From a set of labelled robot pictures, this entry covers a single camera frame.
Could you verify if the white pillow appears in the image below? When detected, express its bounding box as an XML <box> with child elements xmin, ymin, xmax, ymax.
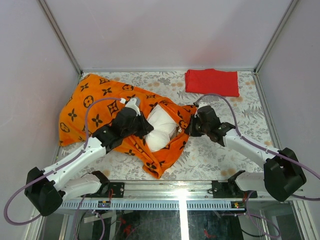
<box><xmin>145</xmin><ymin>105</ymin><xmax>178</xmax><ymax>153</ymax></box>

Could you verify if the orange patterned pillowcase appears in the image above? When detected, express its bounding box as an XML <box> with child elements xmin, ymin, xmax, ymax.
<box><xmin>58</xmin><ymin>74</ymin><xmax>196</xmax><ymax>179</ymax></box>

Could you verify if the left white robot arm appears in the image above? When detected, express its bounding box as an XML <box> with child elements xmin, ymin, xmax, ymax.
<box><xmin>24</xmin><ymin>107</ymin><xmax>154</xmax><ymax>217</ymax></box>

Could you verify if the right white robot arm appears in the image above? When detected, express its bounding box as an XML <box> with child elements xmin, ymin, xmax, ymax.
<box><xmin>185</xmin><ymin>102</ymin><xmax>307</xmax><ymax>202</ymax></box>

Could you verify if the floral table mat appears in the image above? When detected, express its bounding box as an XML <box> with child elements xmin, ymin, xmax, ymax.
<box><xmin>61</xmin><ymin>71</ymin><xmax>277</xmax><ymax>181</ymax></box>

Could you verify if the red folded cloth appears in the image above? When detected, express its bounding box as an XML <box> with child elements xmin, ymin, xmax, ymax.
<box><xmin>184</xmin><ymin>68</ymin><xmax>240</xmax><ymax>97</ymax></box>

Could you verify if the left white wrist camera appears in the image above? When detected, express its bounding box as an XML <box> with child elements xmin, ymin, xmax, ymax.
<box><xmin>120</xmin><ymin>97</ymin><xmax>141</xmax><ymax>116</ymax></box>

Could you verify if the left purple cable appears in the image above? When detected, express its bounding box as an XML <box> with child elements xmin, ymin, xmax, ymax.
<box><xmin>4</xmin><ymin>97</ymin><xmax>127</xmax><ymax>226</ymax></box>

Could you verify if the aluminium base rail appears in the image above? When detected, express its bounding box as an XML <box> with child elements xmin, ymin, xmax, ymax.
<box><xmin>37</xmin><ymin>179</ymin><xmax>305</xmax><ymax>211</ymax></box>

